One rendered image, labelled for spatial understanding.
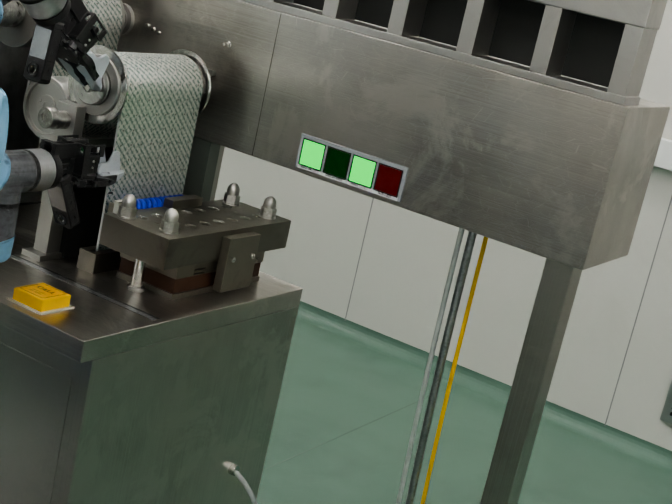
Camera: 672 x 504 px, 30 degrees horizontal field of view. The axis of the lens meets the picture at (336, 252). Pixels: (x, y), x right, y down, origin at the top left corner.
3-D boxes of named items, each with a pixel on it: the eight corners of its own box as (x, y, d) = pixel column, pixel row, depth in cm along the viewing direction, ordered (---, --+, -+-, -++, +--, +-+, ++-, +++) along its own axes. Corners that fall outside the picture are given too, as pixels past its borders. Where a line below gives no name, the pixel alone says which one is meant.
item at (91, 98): (78, 59, 235) (108, 70, 232) (86, 59, 237) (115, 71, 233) (71, 98, 237) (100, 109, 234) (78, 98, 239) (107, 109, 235)
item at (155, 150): (102, 209, 240) (118, 115, 235) (179, 200, 260) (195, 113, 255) (104, 210, 240) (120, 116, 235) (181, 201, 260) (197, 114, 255)
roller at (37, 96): (18, 129, 248) (27, 69, 245) (106, 126, 269) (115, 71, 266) (62, 145, 242) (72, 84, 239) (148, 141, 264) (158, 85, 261)
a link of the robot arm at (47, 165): (37, 197, 218) (4, 184, 222) (56, 195, 222) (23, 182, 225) (44, 155, 216) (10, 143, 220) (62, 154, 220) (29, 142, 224)
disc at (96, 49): (62, 113, 241) (74, 37, 238) (64, 113, 242) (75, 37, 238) (119, 132, 234) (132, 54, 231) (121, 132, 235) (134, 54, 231)
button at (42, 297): (11, 299, 217) (13, 286, 216) (40, 294, 222) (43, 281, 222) (40, 313, 213) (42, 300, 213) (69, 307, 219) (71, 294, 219)
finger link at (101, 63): (125, 74, 233) (102, 41, 226) (107, 98, 231) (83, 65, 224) (113, 71, 235) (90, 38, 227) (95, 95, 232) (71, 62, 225)
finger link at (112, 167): (138, 151, 238) (105, 153, 230) (133, 181, 239) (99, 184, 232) (126, 147, 239) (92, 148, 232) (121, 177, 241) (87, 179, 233)
